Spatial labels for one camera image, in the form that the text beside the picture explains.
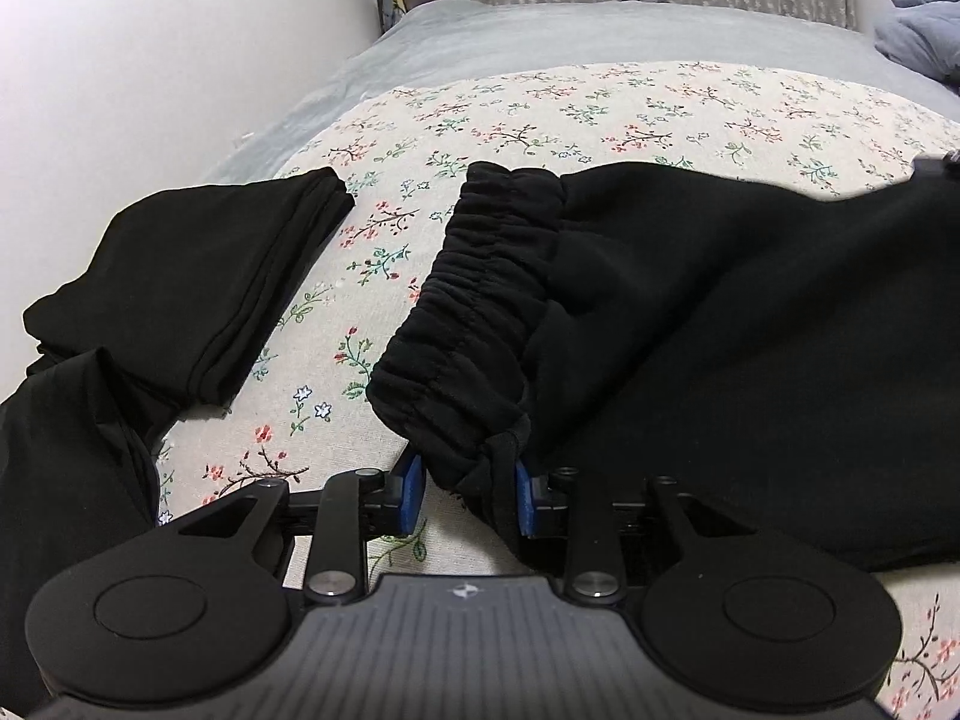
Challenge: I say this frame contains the black sweatpants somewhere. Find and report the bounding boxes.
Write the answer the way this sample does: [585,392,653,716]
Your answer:
[366,163,958,571]

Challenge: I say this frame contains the blue crumpled quilt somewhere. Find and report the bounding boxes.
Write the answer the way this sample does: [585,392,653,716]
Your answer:
[874,0,960,88]

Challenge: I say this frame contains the folded black garment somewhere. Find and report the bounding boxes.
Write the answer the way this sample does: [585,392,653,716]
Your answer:
[2,167,355,715]

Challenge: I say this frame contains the grey bed blanket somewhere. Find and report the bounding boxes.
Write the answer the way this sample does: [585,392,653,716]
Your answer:
[206,0,958,184]

